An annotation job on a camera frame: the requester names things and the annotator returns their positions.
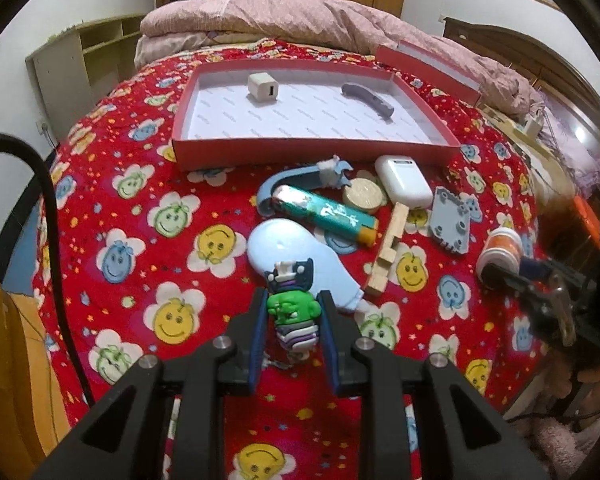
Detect white and orange pill bottle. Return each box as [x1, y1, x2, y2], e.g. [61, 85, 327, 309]
[476, 226, 522, 284]

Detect notched wooden block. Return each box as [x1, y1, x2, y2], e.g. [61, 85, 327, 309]
[364, 203, 410, 296]

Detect green monster toy figure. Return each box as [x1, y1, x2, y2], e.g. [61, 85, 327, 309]
[264, 258, 322, 361]

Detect grey square plastic plate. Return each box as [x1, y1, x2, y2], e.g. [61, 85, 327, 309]
[429, 186, 470, 255]

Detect teal and yellow lighter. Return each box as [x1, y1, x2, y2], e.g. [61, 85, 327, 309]
[271, 184, 379, 247]

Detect white earbuds case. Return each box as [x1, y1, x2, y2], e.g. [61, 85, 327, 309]
[375, 155, 434, 209]

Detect round wooden disc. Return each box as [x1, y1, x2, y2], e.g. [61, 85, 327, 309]
[342, 178, 387, 214]

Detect blue curved plastic clip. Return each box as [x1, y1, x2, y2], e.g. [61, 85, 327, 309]
[257, 155, 353, 218]

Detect purple-grey curved plastic handle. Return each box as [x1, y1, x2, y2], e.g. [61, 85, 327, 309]
[341, 82, 394, 119]

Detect white usb charger plug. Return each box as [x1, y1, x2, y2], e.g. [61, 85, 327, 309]
[247, 72, 278, 103]

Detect red flower-pattern bedspread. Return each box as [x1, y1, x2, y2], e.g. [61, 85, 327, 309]
[32, 39, 547, 479]

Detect dark wooden headboard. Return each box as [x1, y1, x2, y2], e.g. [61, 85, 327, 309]
[443, 18, 600, 159]

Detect orange wooden desk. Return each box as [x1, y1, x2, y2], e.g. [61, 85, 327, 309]
[0, 283, 70, 479]

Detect red box lid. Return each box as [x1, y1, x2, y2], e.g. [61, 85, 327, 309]
[375, 41, 481, 105]

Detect red shallow cardboard box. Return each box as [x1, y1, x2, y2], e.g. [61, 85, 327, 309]
[172, 58, 460, 171]

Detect beige wooden shelf unit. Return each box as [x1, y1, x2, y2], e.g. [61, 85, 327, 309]
[26, 14, 144, 142]

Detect pink folded quilt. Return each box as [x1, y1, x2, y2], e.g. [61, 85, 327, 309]
[134, 0, 545, 117]

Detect black cable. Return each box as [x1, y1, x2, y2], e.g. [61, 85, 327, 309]
[0, 132, 95, 406]

